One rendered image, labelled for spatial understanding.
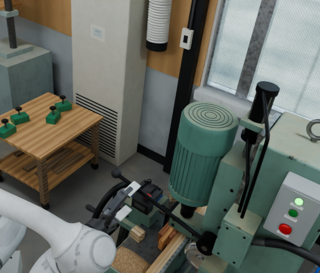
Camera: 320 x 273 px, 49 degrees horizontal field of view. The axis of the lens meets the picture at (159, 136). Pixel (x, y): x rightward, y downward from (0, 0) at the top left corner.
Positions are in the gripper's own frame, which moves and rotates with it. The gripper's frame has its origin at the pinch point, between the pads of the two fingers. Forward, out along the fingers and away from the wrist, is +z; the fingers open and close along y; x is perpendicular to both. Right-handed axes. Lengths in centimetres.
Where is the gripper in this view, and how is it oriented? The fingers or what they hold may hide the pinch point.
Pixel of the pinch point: (130, 197)
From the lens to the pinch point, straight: 123.6
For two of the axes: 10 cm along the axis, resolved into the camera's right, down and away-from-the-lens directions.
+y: 2.7, -7.2, -6.4
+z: 5.5, -4.4, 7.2
